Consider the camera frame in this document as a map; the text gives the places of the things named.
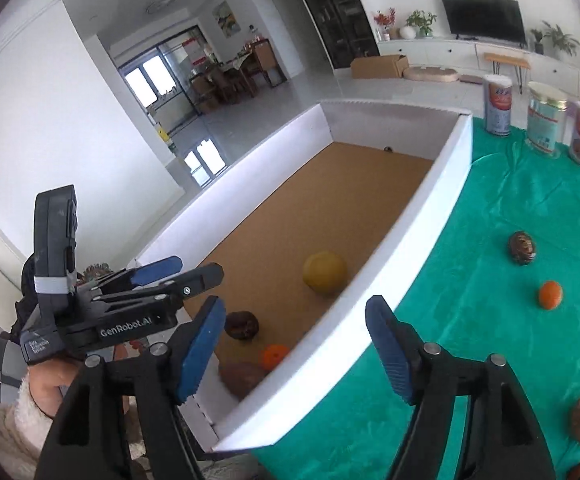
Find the patterned rug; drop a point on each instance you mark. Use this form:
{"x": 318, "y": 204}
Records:
{"x": 100, "y": 271}

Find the small potted plant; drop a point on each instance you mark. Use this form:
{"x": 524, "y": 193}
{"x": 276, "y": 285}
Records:
{"x": 538, "y": 40}

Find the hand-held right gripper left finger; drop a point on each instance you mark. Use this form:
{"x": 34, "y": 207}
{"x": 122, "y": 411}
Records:
{"x": 199, "y": 355}

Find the cardboard box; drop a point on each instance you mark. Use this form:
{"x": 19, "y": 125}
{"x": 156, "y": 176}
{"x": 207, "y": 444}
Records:
{"x": 377, "y": 67}

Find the wooden stool with metal legs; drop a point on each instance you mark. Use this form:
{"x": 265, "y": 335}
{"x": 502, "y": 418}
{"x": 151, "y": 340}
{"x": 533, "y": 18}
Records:
{"x": 506, "y": 59}

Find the red flowers in vase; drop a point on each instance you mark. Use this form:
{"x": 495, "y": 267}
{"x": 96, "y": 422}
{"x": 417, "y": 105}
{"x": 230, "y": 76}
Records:
{"x": 385, "y": 20}

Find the brown passion fruit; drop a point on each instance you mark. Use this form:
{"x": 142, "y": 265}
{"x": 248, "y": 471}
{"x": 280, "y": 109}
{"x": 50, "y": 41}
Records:
{"x": 577, "y": 472}

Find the large potted plant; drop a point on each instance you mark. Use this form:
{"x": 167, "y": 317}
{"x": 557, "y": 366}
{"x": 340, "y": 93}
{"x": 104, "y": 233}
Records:
{"x": 562, "y": 40}

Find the white television cabinet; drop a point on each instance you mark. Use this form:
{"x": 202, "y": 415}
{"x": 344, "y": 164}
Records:
{"x": 445, "y": 52}

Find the glass sliding door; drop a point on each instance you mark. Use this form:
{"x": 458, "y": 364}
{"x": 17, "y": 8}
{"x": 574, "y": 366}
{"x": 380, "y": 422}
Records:
{"x": 159, "y": 75}

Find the beige floor cushion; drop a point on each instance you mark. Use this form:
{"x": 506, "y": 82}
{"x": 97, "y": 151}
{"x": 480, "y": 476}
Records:
{"x": 430, "y": 75}

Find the round ceiling lamp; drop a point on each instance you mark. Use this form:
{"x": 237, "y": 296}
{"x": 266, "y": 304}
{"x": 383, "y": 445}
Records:
{"x": 161, "y": 4}

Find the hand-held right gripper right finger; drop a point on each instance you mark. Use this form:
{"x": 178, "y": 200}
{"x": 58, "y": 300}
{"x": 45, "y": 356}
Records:
{"x": 391, "y": 355}

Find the dark bookshelf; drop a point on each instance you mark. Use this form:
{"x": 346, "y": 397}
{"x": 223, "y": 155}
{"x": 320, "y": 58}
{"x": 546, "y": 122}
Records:
{"x": 335, "y": 15}

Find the green plant in white vase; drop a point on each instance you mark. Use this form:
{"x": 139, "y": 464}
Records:
{"x": 420, "y": 22}

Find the small orange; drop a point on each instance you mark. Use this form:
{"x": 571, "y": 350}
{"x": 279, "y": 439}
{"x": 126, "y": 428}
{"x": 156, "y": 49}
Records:
{"x": 550, "y": 294}
{"x": 275, "y": 356}

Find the dark brown mangosteen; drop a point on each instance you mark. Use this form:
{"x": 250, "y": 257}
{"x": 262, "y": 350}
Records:
{"x": 522, "y": 247}
{"x": 241, "y": 326}

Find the black television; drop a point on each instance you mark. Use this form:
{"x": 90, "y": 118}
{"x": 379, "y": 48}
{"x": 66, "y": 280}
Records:
{"x": 485, "y": 17}

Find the reddish sweet potato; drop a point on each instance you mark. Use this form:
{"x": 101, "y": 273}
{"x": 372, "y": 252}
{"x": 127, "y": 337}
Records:
{"x": 242, "y": 379}

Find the wall painting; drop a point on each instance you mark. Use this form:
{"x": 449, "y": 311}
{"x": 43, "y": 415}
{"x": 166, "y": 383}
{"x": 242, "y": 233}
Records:
{"x": 226, "y": 18}

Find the wooden dining table with chairs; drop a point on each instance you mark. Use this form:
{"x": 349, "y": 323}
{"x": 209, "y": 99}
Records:
{"x": 240, "y": 72}

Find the large white box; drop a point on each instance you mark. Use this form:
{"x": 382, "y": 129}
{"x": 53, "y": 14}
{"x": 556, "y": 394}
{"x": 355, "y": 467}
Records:
{"x": 420, "y": 235}

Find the purple floor mat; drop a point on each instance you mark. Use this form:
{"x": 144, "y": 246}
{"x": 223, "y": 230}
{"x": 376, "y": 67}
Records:
{"x": 471, "y": 79}

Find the yellow pear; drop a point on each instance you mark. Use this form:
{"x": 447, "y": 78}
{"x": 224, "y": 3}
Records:
{"x": 325, "y": 272}

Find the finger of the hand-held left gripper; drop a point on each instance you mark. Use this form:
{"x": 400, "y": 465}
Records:
{"x": 157, "y": 269}
{"x": 197, "y": 280}

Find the person's left hand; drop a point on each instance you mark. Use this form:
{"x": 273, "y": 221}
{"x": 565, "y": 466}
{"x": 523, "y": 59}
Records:
{"x": 44, "y": 385}

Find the teal can with gold rim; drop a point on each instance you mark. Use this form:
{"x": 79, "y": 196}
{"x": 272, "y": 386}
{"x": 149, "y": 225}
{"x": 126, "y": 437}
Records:
{"x": 545, "y": 119}

